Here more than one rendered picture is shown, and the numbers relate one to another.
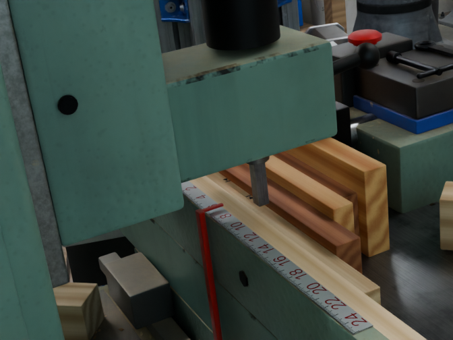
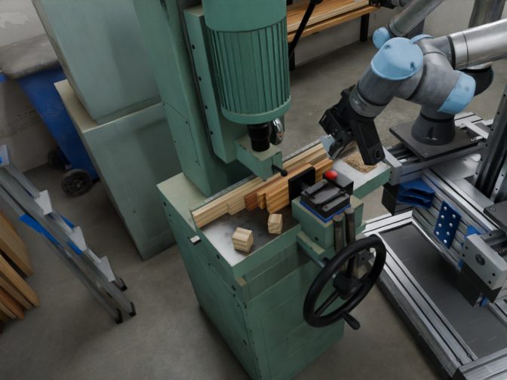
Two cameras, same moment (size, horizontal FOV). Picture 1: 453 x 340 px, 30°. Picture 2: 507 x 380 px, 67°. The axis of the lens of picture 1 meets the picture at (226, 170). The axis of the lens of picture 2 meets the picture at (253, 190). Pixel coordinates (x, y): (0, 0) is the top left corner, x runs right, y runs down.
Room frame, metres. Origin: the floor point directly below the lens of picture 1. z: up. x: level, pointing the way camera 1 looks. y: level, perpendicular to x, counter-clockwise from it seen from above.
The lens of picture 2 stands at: (0.43, -0.88, 1.68)
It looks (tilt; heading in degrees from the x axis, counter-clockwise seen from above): 41 degrees down; 84
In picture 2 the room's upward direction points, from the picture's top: 8 degrees counter-clockwise
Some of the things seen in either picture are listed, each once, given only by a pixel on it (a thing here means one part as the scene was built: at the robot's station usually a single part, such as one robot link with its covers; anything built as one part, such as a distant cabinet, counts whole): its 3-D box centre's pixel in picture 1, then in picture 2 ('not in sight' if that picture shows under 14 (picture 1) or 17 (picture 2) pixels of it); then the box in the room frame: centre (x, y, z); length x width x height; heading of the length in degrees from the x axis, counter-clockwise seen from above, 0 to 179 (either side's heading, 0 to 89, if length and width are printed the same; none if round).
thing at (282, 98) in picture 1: (224, 110); (259, 156); (0.55, 0.00, 1.03); 0.14 x 0.07 x 0.09; 114
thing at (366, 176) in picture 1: (294, 163); (300, 185); (0.66, -0.06, 0.94); 0.24 x 0.02 x 0.07; 24
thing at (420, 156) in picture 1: (413, 150); (327, 212); (0.70, -0.17, 0.92); 0.15 x 0.13 x 0.09; 24
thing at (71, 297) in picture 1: (71, 311); not in sight; (0.65, 0.16, 0.82); 0.04 x 0.04 x 0.04; 73
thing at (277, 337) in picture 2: not in sight; (259, 275); (0.51, 0.09, 0.36); 0.58 x 0.45 x 0.71; 114
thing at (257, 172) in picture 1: (257, 172); not in sight; (0.56, -0.02, 0.97); 0.01 x 0.01 x 0.05; 24
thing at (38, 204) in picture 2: not in sight; (56, 234); (-0.29, 0.36, 0.58); 0.27 x 0.25 x 1.16; 19
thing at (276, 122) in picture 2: not in sight; (269, 127); (0.62, 0.15, 1.02); 0.12 x 0.03 x 0.12; 114
